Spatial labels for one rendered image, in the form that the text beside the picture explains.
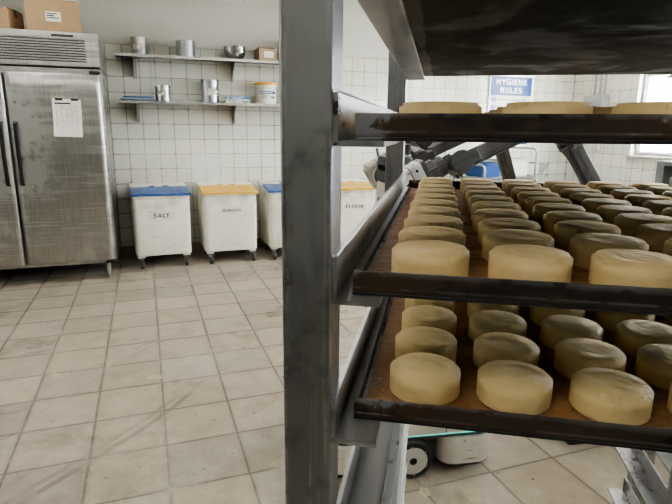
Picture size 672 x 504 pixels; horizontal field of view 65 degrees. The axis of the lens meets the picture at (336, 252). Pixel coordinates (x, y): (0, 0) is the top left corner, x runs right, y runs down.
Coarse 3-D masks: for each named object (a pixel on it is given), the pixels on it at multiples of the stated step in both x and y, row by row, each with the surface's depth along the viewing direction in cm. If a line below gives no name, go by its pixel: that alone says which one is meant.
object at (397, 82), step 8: (392, 56) 85; (392, 64) 85; (392, 72) 85; (400, 72) 85; (392, 80) 86; (400, 80) 85; (392, 88) 86; (400, 88) 86; (392, 96) 86; (400, 96) 86; (392, 104) 86; (400, 104) 86; (400, 144) 88; (392, 152) 88; (400, 152) 88; (392, 160) 88; (400, 160) 88; (392, 168) 89; (400, 168) 88; (392, 176) 89
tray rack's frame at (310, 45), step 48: (288, 0) 28; (336, 0) 28; (288, 48) 28; (336, 48) 28; (288, 96) 29; (288, 144) 29; (288, 192) 30; (336, 192) 31; (288, 240) 30; (336, 240) 31; (288, 288) 31; (288, 336) 32; (336, 336) 33; (288, 384) 32; (288, 432) 33; (288, 480) 34; (336, 480) 36
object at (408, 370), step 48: (384, 336) 48; (432, 336) 43; (480, 336) 43; (528, 336) 49; (576, 336) 44; (624, 336) 45; (384, 384) 39; (432, 384) 36; (480, 384) 36; (528, 384) 35; (576, 384) 36; (624, 384) 35
